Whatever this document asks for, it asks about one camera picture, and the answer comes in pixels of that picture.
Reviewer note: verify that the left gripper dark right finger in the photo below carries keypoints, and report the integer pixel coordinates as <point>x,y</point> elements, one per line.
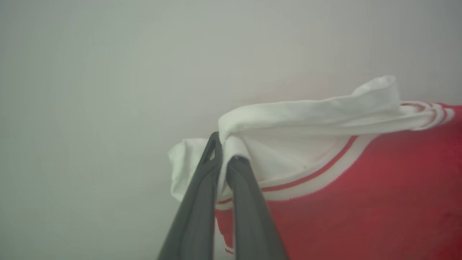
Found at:
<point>252,216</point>

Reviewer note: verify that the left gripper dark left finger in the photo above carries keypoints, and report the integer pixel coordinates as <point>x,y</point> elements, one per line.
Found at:
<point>196,209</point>

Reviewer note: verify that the red and white garment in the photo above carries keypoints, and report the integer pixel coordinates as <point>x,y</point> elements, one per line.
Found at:
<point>361,202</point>

